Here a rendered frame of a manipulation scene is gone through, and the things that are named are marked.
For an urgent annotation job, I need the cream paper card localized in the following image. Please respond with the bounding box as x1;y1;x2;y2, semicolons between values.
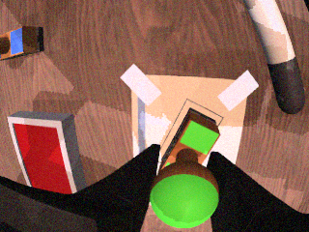
121;65;259;171

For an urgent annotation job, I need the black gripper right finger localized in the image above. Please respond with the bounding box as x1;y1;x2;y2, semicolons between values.
206;151;309;232

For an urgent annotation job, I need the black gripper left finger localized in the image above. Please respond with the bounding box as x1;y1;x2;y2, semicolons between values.
0;143;159;232

